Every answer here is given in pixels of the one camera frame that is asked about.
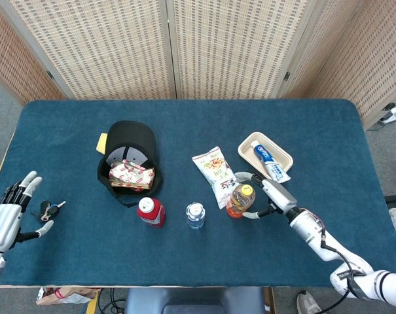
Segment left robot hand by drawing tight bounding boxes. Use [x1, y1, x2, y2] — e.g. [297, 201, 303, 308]
[0, 170, 54, 253]

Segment yellow card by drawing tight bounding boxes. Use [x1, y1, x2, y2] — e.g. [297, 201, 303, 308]
[96, 132, 109, 154]

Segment red NFC juice bottle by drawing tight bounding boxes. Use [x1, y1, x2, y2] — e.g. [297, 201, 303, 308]
[137, 197, 166, 228]

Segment bunch of keys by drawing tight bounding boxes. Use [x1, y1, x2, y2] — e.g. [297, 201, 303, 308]
[30, 200, 67, 224]

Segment white blue packet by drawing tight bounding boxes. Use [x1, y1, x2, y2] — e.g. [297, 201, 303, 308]
[253, 140, 291, 184]

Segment orange drink bottle yellow cap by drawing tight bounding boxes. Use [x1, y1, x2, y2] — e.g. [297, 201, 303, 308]
[226, 183, 256, 219]

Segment blue table cloth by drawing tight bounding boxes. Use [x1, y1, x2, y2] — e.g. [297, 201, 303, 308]
[0, 99, 391, 288]

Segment black baseball cap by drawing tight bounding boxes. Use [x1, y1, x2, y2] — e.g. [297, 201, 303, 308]
[96, 120, 164, 207]

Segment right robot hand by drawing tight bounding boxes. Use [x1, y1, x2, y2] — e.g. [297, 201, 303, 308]
[234, 171, 298, 220]

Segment woven folding screen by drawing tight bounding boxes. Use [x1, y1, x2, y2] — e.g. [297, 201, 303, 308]
[0, 0, 396, 131]

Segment dark robot base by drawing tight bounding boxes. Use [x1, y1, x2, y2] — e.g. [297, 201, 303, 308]
[124, 287, 270, 314]

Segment black floor cables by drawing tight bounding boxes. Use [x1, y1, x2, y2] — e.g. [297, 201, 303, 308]
[98, 287, 126, 314]

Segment green white snack bag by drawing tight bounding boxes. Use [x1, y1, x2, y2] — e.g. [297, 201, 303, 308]
[192, 147, 238, 210]

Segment beige food tray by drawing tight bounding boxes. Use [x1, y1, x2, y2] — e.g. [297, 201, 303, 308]
[238, 131, 294, 179]

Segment clear water bottle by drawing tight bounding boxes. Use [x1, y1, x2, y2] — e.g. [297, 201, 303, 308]
[185, 202, 206, 230]

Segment red white snack packet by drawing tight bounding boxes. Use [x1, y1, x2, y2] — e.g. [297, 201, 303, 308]
[109, 159, 156, 190]

